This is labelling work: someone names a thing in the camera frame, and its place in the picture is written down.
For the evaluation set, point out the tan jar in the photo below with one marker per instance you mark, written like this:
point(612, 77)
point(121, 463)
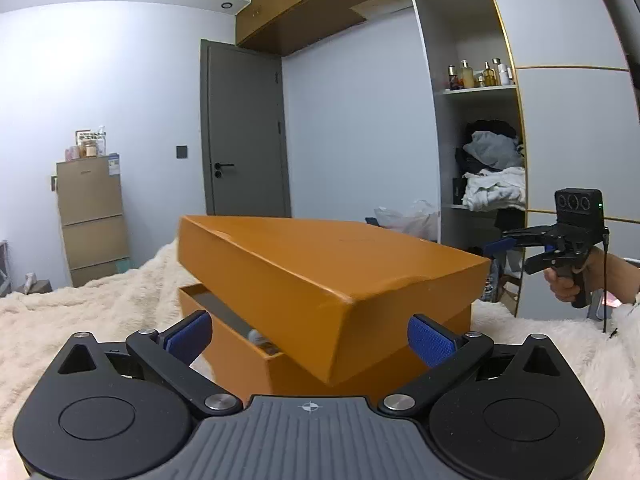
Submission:
point(90, 149)

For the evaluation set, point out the row of perfume bottles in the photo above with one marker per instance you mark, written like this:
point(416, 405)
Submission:
point(480, 75)

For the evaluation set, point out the white clothes pile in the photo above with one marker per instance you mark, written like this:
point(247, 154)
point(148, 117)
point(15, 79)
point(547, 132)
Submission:
point(495, 190)

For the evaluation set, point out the person's right forearm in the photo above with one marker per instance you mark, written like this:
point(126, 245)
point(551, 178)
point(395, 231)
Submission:
point(622, 280)

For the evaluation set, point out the grey door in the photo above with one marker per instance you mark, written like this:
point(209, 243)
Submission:
point(245, 130)

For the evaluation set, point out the black wall switch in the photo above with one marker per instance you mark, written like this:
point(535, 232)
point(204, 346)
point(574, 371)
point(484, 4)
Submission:
point(181, 151)

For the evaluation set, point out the pink jar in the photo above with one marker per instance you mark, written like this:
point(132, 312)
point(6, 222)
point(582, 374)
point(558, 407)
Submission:
point(72, 153)

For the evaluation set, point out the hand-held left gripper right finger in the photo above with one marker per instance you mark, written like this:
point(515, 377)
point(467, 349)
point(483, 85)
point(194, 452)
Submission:
point(431, 341)

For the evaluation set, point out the person's right hand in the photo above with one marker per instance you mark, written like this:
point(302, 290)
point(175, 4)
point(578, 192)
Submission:
point(560, 285)

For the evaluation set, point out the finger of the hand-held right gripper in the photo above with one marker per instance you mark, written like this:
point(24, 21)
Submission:
point(500, 246)
point(542, 261)

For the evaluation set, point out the cream fluffy blanket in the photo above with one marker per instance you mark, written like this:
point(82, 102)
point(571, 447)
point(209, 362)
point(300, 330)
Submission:
point(75, 310)

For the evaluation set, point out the white spray bottle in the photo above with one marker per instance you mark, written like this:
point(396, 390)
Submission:
point(256, 336)

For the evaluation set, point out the orange box lid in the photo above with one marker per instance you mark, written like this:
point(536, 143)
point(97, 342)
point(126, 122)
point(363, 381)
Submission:
point(310, 280)

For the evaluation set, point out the white plastic bag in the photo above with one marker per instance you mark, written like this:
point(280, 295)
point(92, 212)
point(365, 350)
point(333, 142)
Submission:
point(407, 222)

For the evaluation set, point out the beige refrigerator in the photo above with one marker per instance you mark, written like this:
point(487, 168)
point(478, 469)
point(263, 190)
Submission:
point(92, 220)

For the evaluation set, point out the grey clothes pile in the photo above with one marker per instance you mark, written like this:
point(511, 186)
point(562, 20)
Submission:
point(492, 147)

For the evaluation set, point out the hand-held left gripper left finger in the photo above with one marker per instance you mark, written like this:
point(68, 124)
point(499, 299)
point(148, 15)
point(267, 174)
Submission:
point(190, 337)

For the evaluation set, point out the orange cardboard box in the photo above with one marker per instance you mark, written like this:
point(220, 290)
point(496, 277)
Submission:
point(240, 365)

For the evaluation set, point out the wooden overhead cabinet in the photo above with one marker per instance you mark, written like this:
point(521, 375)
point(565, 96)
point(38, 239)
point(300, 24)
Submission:
point(300, 15)

